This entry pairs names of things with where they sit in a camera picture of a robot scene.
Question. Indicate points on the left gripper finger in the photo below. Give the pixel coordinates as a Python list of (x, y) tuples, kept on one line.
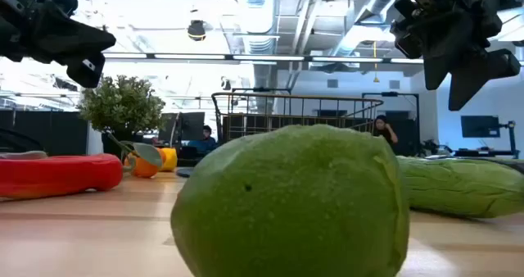
[(88, 70), (73, 39)]

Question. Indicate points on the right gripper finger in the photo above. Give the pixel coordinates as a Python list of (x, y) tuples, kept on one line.
[(444, 51), (483, 70)]

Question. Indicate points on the tangerine sprig with leaves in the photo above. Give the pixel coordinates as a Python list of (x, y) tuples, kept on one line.
[(143, 168)]

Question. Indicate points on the green cucumber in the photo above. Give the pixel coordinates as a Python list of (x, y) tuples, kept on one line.
[(458, 187)]

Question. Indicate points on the yellow lemon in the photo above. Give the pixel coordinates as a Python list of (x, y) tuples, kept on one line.
[(170, 160)]

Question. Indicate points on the green lime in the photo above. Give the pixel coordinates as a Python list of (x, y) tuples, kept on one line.
[(286, 207)]

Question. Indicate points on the green potted plant black pot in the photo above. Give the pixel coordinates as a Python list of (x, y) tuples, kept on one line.
[(123, 105)]

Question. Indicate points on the black computer monitor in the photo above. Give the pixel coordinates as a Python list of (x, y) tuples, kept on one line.
[(192, 125), (480, 126), (168, 127)]

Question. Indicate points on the black office partition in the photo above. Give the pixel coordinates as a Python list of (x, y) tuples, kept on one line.
[(61, 129)]

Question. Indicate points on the blue monitor stand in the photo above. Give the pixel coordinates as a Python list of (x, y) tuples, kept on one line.
[(511, 137)]

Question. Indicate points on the yellow hanging pendant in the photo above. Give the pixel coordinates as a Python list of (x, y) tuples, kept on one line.
[(375, 79)]

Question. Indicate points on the dark office desk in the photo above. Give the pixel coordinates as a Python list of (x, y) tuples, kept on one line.
[(487, 153)]

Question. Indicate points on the person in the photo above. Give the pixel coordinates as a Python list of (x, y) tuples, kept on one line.
[(384, 131), (206, 143)]

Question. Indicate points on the black round hanging speaker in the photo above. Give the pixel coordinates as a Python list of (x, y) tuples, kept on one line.
[(196, 30)]

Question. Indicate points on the long ceiling light strip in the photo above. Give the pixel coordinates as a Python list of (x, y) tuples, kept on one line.
[(266, 57)]

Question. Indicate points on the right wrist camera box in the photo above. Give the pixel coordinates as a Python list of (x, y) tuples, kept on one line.
[(407, 39)]

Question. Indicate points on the grey wall vent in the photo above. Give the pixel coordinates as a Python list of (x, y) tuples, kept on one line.
[(332, 83), (394, 84)]

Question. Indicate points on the ribbed silver air duct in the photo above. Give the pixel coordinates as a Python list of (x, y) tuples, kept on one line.
[(258, 19)]

